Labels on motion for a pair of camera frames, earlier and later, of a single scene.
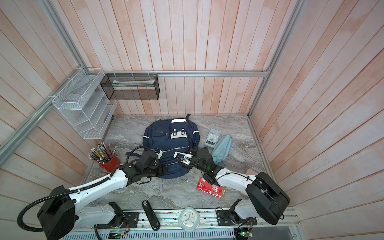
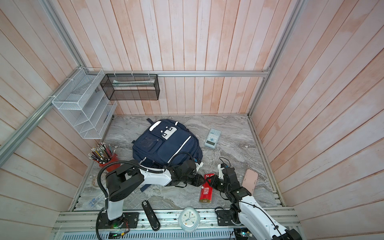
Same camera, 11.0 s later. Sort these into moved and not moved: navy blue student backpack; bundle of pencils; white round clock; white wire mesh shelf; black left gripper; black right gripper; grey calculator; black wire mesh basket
Moved: navy blue student backpack; black right gripper; black left gripper
Not moved: black wire mesh basket; white wire mesh shelf; grey calculator; white round clock; bundle of pencils
